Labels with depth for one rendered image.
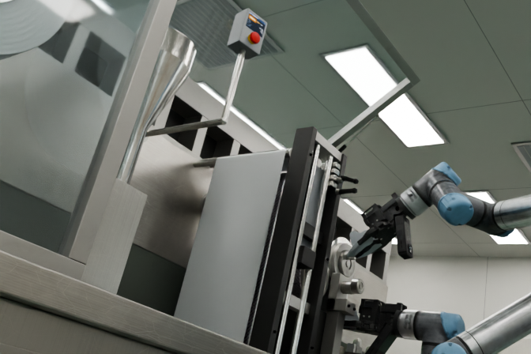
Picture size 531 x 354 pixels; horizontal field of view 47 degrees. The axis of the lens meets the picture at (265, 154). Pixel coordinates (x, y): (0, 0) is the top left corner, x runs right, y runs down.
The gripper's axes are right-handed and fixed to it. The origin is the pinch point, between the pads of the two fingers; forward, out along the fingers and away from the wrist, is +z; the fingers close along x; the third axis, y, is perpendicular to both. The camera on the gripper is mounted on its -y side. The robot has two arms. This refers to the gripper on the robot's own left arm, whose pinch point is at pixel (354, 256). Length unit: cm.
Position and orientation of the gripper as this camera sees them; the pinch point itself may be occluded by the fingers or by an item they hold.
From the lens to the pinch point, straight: 171.0
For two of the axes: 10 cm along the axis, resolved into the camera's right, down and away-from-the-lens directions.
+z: -7.4, 6.4, 2.1
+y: -3.4, -6.3, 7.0
